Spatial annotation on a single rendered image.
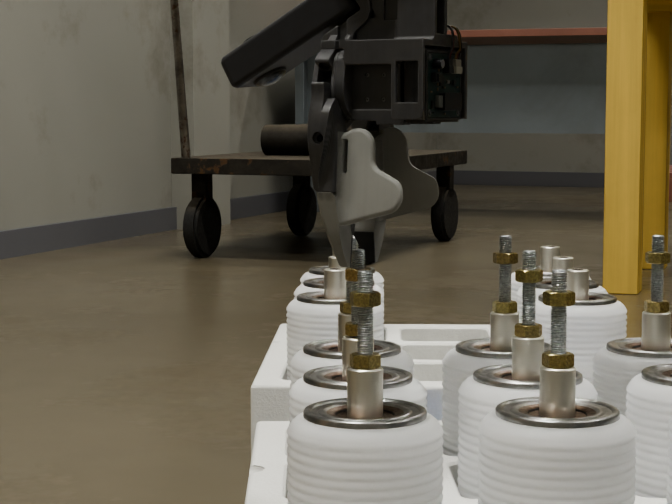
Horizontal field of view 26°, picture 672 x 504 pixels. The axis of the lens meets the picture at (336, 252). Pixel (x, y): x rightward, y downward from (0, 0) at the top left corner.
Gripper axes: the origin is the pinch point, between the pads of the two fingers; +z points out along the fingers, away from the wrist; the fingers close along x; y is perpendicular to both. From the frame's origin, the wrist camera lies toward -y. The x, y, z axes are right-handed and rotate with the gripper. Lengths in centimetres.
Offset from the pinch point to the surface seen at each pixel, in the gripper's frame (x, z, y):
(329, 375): -0.6, 9.1, -1.3
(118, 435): 66, 34, -71
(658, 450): 7.2, 13.7, 19.8
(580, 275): 45.8, 6.8, 0.7
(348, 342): -1.1, 6.6, 0.5
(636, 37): 241, -25, -55
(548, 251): 67, 7, -10
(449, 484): 1.9, 16.4, 6.8
